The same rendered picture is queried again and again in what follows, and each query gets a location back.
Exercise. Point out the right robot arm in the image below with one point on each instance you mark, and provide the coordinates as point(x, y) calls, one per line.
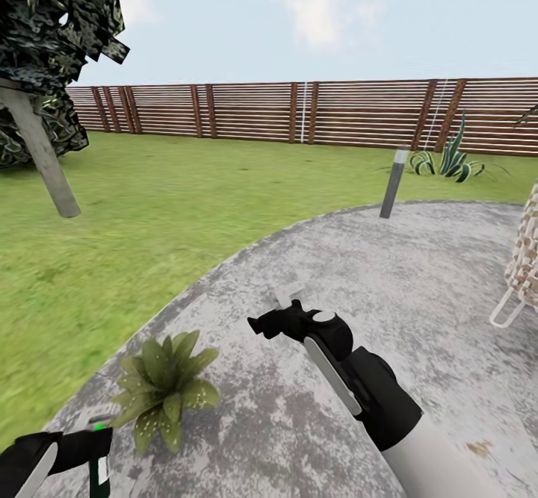
point(425, 461)

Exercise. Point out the insectifuge atomizer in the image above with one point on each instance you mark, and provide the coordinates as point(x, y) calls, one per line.
point(99, 482)

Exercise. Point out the bush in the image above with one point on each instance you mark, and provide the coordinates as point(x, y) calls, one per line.
point(453, 159)
point(64, 132)

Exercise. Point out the garden chair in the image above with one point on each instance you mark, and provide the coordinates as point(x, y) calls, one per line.
point(522, 274)

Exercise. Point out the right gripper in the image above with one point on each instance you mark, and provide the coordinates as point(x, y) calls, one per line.
point(276, 321)

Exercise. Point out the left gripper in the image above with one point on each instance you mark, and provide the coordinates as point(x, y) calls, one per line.
point(92, 445)

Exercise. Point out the pot plant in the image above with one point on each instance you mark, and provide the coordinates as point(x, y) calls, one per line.
point(160, 389)

